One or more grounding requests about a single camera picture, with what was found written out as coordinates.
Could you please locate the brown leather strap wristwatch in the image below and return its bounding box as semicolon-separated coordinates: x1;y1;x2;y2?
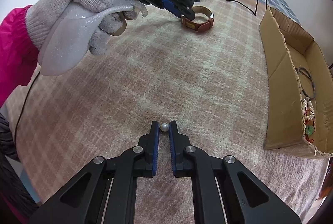
181;6;215;33

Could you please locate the single white pearl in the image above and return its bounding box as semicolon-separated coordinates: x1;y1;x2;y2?
160;123;169;132

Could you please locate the yellow bead bracelet red tassel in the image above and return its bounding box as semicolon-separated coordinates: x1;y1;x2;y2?
304;107;316;143

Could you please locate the pink jacket sleeve forearm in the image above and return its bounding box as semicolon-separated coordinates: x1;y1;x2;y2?
0;6;39;104

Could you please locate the white knit gloved left hand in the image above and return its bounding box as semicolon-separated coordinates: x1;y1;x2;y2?
25;0;149;77

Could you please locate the pink plaid blanket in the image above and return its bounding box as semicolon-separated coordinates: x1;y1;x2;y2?
6;0;328;219

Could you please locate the open brown cardboard box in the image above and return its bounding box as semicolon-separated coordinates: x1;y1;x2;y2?
259;7;332;159

